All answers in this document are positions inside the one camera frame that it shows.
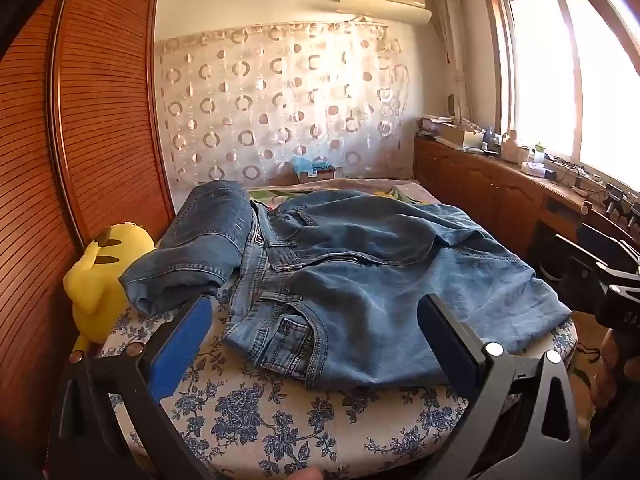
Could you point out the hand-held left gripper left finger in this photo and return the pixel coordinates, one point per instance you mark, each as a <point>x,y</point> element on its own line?
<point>185,350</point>

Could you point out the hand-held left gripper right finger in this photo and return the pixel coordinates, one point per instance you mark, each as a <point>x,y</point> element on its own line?
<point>440,340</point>

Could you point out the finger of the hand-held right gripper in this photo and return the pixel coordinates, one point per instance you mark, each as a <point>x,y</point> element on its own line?
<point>575,260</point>
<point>622,310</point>

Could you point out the light blue denim pants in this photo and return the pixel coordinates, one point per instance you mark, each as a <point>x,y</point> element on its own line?
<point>360,290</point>

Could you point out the dark blue denim pants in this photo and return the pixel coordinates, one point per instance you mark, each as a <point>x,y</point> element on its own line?
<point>210,240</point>

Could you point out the person's right hand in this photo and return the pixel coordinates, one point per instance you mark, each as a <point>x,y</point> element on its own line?
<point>607,365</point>

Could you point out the wooden chair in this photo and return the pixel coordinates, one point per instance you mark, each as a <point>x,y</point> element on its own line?
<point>607,220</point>

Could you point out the white wipes packet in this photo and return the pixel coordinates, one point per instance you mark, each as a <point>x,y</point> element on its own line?
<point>531,168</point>

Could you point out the yellow plush toy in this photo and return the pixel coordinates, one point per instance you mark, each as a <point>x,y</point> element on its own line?
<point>100,280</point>

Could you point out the green-lidded cup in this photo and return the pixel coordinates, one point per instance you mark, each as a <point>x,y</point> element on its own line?
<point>538,153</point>

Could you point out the wooden cabinet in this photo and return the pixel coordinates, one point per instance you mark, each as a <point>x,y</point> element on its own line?
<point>480,190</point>

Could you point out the white plastic bottle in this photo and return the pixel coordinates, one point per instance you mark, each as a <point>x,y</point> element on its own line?
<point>510,147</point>

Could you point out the dark bottle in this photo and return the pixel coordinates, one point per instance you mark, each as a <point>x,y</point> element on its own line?
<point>488,139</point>

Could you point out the colourful flower blanket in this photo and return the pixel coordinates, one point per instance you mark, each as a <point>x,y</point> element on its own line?
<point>400,191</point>

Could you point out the white cardboard box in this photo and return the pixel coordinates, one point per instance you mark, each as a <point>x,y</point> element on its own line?
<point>460,135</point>

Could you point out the large window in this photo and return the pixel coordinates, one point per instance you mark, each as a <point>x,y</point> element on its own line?
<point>545,75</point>

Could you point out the stack of papers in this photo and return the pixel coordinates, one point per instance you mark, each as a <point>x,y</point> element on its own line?
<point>432,125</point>

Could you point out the small round fan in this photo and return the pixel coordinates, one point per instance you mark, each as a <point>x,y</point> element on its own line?
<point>452,106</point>

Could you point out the cardboard box with blue tissue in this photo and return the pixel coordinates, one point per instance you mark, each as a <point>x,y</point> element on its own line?
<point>315,170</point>

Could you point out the wooden slatted wardrobe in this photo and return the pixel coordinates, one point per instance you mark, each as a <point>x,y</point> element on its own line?
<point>75,135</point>

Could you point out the white window drape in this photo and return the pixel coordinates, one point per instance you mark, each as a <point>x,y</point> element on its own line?
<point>452,45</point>

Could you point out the sheer circle-patterned curtain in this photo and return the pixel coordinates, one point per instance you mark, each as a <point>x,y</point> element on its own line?
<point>280,105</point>

